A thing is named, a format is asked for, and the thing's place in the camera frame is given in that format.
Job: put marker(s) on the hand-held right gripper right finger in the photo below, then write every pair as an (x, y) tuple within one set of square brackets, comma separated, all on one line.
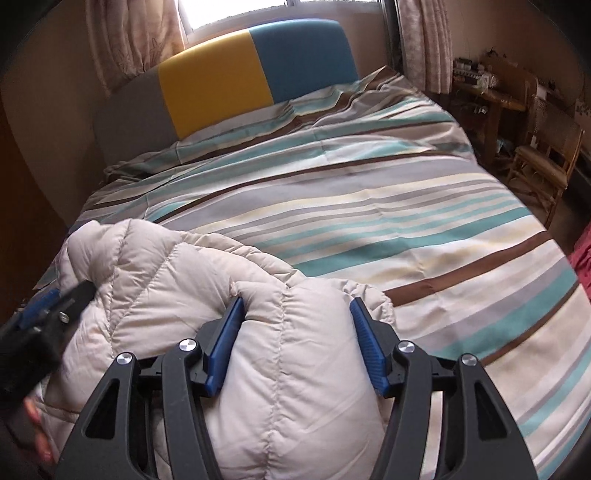
[(369, 346)]

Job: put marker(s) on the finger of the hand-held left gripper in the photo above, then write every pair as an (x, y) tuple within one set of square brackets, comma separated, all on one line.
[(30, 322), (76, 297)]

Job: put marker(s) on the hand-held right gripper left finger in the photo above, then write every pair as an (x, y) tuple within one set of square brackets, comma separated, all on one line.
[(224, 346)]

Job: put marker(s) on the beige down jacket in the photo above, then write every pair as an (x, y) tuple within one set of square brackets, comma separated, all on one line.
[(277, 369)]

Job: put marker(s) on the person's left hand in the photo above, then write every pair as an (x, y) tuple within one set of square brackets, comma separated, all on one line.
[(40, 434)]

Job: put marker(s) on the brown wooden wardrobe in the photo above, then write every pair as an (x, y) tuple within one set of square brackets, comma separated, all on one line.
[(23, 207)]

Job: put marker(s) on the striped bed cover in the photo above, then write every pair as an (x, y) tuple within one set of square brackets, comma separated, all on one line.
[(369, 207)]

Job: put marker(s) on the red cloth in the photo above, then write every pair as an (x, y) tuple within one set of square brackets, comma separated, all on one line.
[(584, 261)]

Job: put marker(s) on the grey yellow blue headboard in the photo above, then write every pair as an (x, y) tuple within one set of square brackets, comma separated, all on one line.
[(207, 92)]

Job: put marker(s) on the wooden rattan chair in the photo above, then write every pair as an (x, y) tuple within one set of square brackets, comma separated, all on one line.
[(545, 161)]

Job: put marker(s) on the beige patterned curtain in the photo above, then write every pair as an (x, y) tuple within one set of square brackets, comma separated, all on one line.
[(134, 41), (425, 46)]

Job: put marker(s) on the wooden side table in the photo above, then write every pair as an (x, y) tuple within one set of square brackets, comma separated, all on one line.
[(498, 99)]

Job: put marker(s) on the group of small bottles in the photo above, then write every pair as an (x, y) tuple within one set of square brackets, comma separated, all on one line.
[(475, 74)]

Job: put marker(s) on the window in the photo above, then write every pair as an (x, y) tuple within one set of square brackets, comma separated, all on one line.
[(231, 11)]

